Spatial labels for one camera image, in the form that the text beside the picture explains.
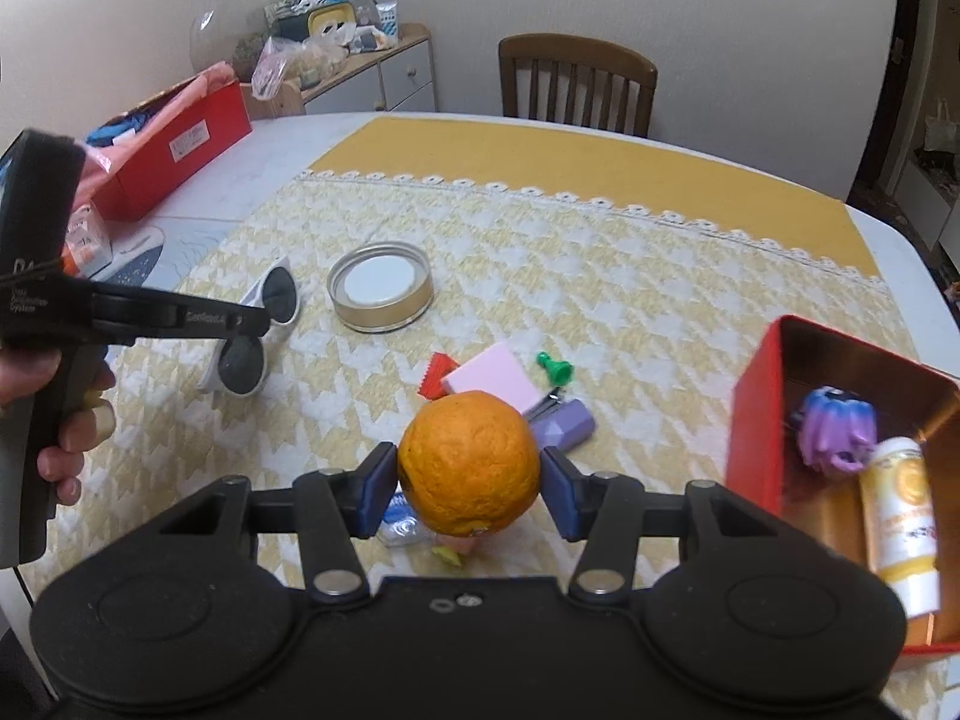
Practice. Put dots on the small white blue box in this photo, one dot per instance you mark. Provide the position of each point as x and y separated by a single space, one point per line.
386 13

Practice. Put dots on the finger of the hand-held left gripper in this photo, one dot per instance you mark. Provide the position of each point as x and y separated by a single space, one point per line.
187 315

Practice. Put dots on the clear glass dome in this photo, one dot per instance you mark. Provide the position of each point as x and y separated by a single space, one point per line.
214 37

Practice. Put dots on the small black round object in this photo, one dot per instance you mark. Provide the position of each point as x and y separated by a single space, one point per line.
240 367

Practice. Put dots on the yellow houndstooth tablecloth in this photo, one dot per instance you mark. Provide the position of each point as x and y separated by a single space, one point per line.
600 255

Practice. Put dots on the purple figurine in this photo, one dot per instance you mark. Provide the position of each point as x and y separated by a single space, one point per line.
832 427

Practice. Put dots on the red tin box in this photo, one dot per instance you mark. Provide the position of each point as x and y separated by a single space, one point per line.
757 420

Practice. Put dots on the small metal clipper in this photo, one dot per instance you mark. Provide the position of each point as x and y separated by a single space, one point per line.
547 406

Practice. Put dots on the teal yellow bag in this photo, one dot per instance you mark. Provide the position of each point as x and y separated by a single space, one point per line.
330 15

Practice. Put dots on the clear blister packet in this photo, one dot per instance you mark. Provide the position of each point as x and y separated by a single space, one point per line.
397 529

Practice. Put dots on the clear plastic packet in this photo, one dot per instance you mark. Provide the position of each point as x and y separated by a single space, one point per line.
86 236

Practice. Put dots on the purple plastic case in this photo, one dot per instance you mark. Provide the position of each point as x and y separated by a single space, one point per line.
562 427

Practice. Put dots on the pink block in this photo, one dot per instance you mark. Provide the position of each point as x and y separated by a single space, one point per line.
495 377

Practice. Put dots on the green pawn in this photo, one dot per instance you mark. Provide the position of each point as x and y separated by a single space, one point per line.
556 370

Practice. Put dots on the wooden chair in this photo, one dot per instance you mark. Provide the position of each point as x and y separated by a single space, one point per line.
577 49

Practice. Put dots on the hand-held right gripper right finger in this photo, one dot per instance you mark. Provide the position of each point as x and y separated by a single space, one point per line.
562 499

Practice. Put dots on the person's left hand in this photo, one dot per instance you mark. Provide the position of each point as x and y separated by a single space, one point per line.
82 427

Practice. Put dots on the red plastic toy basket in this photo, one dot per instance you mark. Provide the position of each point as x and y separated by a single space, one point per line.
441 379

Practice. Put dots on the clear plastic bag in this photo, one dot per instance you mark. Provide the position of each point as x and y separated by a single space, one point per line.
289 60

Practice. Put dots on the white yellow bottle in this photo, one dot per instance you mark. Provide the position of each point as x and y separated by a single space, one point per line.
900 532

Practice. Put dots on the blue item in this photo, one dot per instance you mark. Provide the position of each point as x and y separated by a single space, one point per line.
112 133

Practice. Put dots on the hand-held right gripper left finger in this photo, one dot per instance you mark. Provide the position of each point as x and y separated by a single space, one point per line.
373 499

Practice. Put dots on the orange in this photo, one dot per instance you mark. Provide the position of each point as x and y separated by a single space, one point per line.
469 457

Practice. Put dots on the white cabinet with wooden top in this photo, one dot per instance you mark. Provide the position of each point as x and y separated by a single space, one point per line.
405 75

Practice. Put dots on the low white cabinet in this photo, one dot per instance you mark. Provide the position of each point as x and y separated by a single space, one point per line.
926 195

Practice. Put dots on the round gold tin lid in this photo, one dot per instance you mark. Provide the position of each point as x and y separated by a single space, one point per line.
379 286

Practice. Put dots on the white tote bag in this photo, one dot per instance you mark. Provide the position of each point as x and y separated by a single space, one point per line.
941 126

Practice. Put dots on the small pink yellow toy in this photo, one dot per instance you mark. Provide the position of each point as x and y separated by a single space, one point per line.
454 551

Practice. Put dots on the red cardboard box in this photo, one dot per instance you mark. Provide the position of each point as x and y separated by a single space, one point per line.
180 157

